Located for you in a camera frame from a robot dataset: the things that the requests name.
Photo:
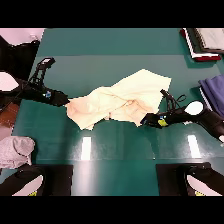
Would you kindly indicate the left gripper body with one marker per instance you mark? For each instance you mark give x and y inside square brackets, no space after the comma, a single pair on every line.
[55,97]

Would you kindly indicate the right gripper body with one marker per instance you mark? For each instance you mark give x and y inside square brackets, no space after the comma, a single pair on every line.
[156,120]

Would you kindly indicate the cream shirt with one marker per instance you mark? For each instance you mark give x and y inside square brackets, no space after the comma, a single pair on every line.
[126,98]

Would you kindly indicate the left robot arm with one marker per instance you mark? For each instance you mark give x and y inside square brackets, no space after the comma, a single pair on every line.
[25,88]

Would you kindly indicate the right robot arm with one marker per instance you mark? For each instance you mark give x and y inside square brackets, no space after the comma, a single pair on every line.
[209,120]

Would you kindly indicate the brown garment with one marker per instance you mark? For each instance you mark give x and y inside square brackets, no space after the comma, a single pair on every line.
[8,115]

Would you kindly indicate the black garment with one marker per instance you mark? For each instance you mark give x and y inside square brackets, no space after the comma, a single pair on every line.
[16,58]

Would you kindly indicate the blue garment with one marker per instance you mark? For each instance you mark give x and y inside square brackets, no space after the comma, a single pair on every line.
[215,93]

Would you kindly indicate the grey garment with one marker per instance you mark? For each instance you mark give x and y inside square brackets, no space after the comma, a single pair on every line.
[15,151]

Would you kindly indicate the white garment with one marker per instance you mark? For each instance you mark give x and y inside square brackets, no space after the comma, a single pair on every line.
[211,37]

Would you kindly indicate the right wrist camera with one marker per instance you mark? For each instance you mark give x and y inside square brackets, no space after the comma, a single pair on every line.
[168,100]

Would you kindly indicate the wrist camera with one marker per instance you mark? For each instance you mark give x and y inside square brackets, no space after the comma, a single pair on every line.
[168,100]
[41,71]

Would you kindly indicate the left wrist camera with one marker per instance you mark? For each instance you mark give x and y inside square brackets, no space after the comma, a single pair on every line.
[41,71]

